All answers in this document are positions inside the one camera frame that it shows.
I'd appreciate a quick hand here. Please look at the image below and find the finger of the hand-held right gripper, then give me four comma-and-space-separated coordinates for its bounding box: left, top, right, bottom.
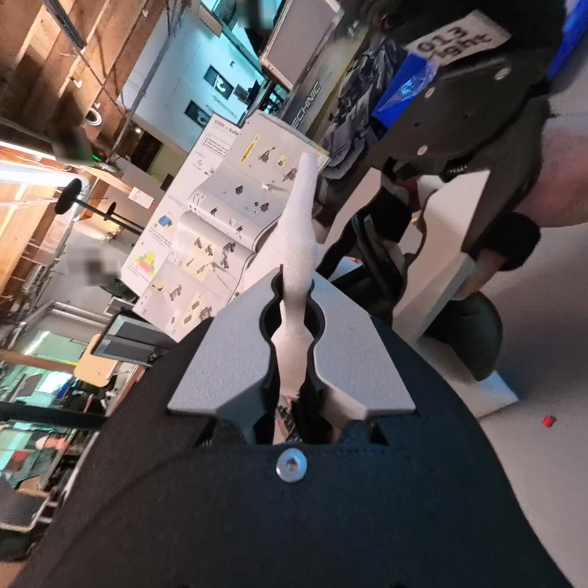
415, 171, 491, 259

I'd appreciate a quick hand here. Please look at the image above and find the open instruction booklet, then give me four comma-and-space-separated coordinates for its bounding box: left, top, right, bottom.
135, 110, 331, 343

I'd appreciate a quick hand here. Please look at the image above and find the black packaged device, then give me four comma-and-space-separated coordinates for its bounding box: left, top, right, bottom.
317, 184, 504, 383

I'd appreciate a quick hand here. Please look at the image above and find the person's right hand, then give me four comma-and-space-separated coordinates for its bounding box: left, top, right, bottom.
475, 112, 588, 288

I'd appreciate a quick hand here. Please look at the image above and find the grey lego model body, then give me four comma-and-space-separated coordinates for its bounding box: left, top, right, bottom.
275, 394, 301, 444

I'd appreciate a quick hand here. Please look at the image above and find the grey framed panel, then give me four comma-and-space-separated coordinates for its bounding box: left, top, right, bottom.
258, 0, 344, 91

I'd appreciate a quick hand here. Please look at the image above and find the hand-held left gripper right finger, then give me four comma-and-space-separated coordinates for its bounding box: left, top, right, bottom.
304, 277, 417, 444

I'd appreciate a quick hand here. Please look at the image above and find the white foam base block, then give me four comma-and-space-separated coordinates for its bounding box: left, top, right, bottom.
400, 250, 521, 419

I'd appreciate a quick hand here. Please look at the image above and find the grey equipment case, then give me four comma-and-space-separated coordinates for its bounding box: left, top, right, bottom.
91, 310, 168, 368

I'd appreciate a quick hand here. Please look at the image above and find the printed toy set box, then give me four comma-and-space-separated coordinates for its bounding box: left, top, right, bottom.
282, 28, 409, 157

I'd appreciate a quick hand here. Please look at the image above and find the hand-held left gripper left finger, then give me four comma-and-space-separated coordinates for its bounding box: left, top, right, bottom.
167, 268, 285, 445

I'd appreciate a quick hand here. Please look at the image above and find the white instruction poster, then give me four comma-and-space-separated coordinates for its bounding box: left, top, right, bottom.
122, 115, 249, 299

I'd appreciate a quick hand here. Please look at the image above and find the black pole stand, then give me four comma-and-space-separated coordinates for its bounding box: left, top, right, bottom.
54, 178, 144, 236

